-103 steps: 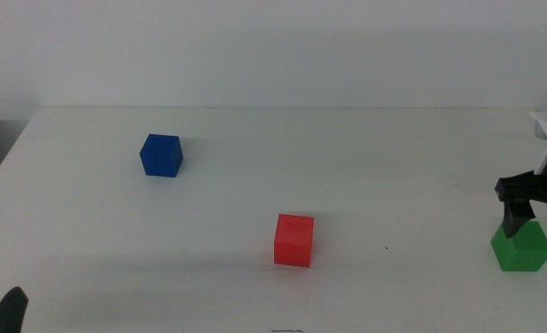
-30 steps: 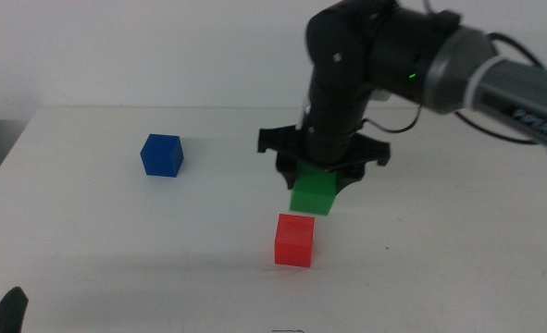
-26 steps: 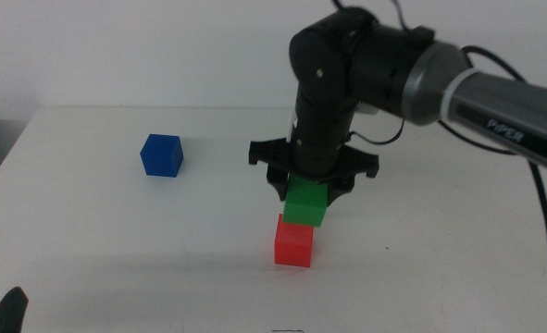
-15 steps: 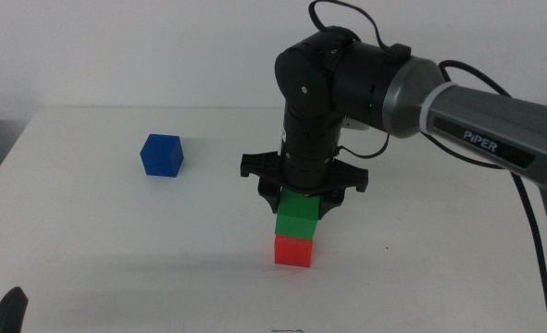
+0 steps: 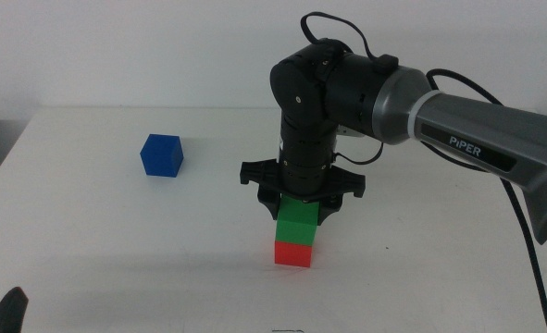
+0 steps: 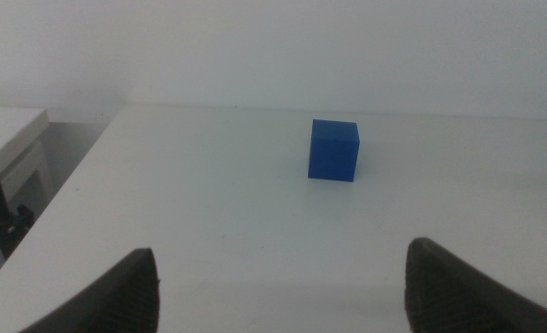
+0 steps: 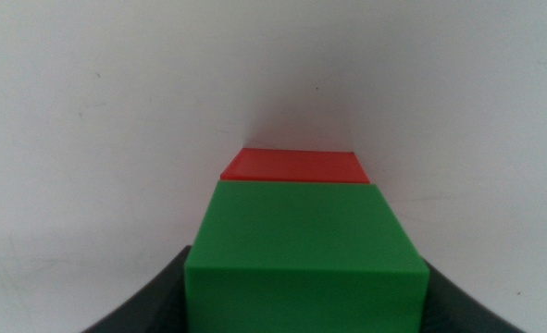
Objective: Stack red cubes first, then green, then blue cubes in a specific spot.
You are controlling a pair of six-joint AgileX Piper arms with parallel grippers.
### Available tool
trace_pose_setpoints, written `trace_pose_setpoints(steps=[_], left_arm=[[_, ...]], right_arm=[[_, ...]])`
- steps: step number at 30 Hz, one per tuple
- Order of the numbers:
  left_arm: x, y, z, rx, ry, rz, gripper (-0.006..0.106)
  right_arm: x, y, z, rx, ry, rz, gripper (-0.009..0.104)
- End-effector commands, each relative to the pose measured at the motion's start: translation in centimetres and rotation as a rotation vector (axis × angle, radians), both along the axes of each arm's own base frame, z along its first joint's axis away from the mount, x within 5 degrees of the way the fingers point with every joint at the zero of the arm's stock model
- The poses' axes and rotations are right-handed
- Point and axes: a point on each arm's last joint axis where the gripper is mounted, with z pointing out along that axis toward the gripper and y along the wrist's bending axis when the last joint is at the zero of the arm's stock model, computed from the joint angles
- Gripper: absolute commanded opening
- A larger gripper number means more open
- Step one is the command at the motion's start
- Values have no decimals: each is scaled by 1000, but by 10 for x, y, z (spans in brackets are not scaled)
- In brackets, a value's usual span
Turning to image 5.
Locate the short black wrist cable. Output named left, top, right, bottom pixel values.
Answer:
left=332, top=141, right=385, bottom=167

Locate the green cube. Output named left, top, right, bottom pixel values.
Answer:
left=275, top=194, right=321, bottom=247

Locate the blue cube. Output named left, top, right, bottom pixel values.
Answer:
left=139, top=133, right=185, bottom=179

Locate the red cube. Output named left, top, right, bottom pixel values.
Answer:
left=273, top=240, right=313, bottom=269

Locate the black braided cable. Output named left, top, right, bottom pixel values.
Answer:
left=420, top=68, right=547, bottom=333

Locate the thin black looped cable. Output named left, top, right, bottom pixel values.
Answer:
left=299, top=11, right=379, bottom=61

